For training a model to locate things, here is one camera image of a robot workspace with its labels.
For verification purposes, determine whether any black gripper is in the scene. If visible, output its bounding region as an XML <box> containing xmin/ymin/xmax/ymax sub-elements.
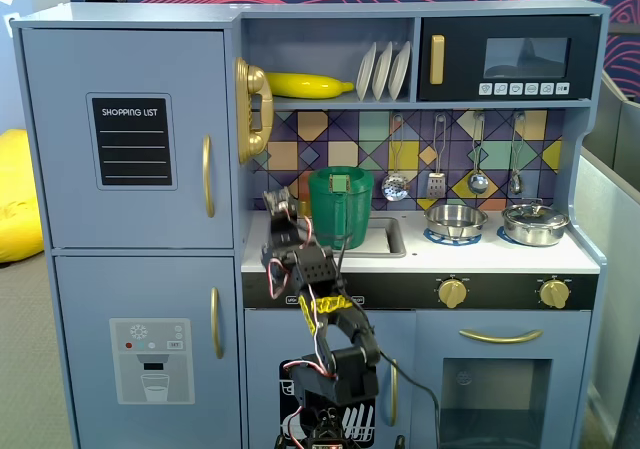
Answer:
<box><xmin>263</xmin><ymin>186</ymin><xmax>315</xmax><ymax>270</ymax></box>

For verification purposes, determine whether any long gold fridge door handle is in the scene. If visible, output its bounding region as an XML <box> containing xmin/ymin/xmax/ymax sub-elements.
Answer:
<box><xmin>201</xmin><ymin>134</ymin><xmax>216</xmax><ymax>219</ymax></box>

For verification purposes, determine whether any blue shopping list fridge door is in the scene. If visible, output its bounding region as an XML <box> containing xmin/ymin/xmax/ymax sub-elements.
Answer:
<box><xmin>20</xmin><ymin>27</ymin><xmax>235</xmax><ymax>250</ymax></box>

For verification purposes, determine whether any blue dishwasher cabinet door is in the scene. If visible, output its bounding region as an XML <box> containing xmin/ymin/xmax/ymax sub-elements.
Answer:
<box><xmin>244</xmin><ymin>309</ymin><xmax>417</xmax><ymax>449</ymax></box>

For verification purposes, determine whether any open steel toy pot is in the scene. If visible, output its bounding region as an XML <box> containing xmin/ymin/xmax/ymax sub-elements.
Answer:
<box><xmin>424</xmin><ymin>203</ymin><xmax>489</xmax><ymax>241</ymax></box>

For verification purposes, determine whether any blue oven door with window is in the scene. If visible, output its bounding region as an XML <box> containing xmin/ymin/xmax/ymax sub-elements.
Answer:
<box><xmin>414</xmin><ymin>310</ymin><xmax>594</xmax><ymax>449</ymax></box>

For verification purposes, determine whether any blue water dispenser fridge door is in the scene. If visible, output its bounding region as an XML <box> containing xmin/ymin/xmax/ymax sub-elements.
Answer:
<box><xmin>53</xmin><ymin>254</ymin><xmax>243</xmax><ymax>449</ymax></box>

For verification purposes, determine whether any green plastic cup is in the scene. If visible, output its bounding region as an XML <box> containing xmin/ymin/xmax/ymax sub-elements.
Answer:
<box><xmin>307</xmin><ymin>166</ymin><xmax>375</xmax><ymax>251</ymax></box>

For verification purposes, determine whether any grey toy sink basin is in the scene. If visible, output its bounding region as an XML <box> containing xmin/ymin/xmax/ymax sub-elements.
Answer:
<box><xmin>319</xmin><ymin>216</ymin><xmax>407</xmax><ymax>259</ymax></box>

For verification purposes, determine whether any steel slotted skimmer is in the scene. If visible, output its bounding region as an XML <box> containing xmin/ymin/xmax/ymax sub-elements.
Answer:
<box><xmin>382</xmin><ymin>113</ymin><xmax>411</xmax><ymax>203</ymax></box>

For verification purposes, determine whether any yellow toy banana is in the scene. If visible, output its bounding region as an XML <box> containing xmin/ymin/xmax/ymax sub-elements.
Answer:
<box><xmin>264</xmin><ymin>71</ymin><xmax>355</xmax><ymax>100</ymax></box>

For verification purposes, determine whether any gold toy telephone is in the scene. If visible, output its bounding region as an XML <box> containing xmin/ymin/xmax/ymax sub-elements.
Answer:
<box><xmin>234</xmin><ymin>57</ymin><xmax>275</xmax><ymax>165</ymax></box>

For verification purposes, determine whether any white toy plate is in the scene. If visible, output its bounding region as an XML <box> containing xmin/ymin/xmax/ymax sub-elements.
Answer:
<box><xmin>355</xmin><ymin>41</ymin><xmax>378</xmax><ymax>102</ymax></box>
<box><xmin>388</xmin><ymin>41</ymin><xmax>412</xmax><ymax>101</ymax></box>
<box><xmin>372</xmin><ymin>41</ymin><xmax>395</xmax><ymax>102</ymax></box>

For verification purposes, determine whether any steel slotted spatula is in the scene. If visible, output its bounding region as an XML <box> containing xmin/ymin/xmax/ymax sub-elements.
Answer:
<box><xmin>427</xmin><ymin>113</ymin><xmax>448</xmax><ymax>200</ymax></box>

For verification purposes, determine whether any gold stove knob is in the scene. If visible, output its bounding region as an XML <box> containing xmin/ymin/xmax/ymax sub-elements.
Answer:
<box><xmin>538</xmin><ymin>278</ymin><xmax>570</xmax><ymax>310</ymax></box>
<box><xmin>438</xmin><ymin>278</ymin><xmax>469</xmax><ymax>310</ymax></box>

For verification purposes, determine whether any blue toy kitchen body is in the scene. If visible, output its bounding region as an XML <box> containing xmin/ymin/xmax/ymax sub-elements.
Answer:
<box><xmin>10</xmin><ymin>0</ymin><xmax>612</xmax><ymax>449</ymax></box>

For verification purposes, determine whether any steel ladle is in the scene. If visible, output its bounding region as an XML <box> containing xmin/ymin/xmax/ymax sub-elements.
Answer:
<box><xmin>467</xmin><ymin>112</ymin><xmax>490</xmax><ymax>195</ymax></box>

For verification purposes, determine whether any steel hanging spoon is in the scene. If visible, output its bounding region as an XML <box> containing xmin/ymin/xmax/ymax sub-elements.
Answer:
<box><xmin>508</xmin><ymin>112</ymin><xmax>527</xmax><ymax>195</ymax></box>

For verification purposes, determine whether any black toy microwave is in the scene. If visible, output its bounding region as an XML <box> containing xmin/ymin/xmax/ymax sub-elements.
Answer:
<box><xmin>417</xmin><ymin>14</ymin><xmax>601</xmax><ymax>102</ymax></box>

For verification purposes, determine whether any lidded steel toy pot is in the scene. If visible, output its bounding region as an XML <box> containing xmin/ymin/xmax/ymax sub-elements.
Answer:
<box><xmin>501</xmin><ymin>198</ymin><xmax>571</xmax><ymax>247</ymax></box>

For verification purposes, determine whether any yellow bean bag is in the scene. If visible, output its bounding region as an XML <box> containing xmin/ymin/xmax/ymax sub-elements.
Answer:
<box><xmin>0</xmin><ymin>128</ymin><xmax>46</xmax><ymax>265</ymax></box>

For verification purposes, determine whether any grey rounded desk partition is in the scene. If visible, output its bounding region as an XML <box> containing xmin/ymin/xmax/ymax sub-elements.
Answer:
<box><xmin>582</xmin><ymin>70</ymin><xmax>640</xmax><ymax>170</ymax></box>

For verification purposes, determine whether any short gold fridge door handle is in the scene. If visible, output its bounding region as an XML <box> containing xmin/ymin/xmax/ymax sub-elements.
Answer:
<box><xmin>210</xmin><ymin>287</ymin><xmax>224</xmax><ymax>360</ymax></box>

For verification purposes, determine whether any gold microwave door handle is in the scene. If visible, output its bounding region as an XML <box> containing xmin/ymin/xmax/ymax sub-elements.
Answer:
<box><xmin>430</xmin><ymin>34</ymin><xmax>446</xmax><ymax>86</ymax></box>

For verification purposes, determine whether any gold dishwasher door handle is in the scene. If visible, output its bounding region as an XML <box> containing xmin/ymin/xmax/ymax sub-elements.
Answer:
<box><xmin>388</xmin><ymin>358</ymin><xmax>399</xmax><ymax>428</ymax></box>

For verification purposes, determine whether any curved gold oven handle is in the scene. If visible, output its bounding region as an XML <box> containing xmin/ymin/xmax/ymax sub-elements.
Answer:
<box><xmin>458</xmin><ymin>328</ymin><xmax>544</xmax><ymax>345</ymax></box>

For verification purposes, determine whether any black power cable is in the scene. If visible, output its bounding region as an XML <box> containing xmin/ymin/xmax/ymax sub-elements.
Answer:
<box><xmin>378</xmin><ymin>349</ymin><xmax>442</xmax><ymax>449</ymax></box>

